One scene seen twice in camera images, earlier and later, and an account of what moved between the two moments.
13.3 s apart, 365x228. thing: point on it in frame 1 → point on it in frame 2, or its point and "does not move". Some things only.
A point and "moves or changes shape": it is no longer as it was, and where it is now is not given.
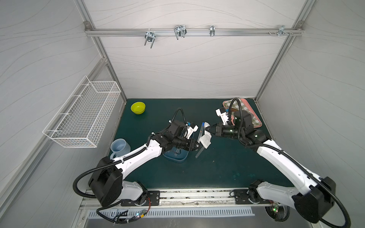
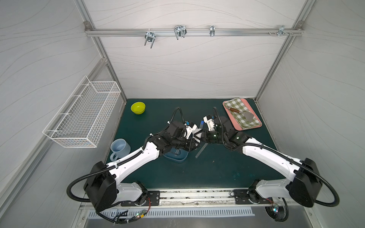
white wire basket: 80,120 does not move
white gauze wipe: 205,139 moves or changes shape
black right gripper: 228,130 → 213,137
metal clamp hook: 212,30 does not move
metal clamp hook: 150,36 does not move
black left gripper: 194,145 does not move
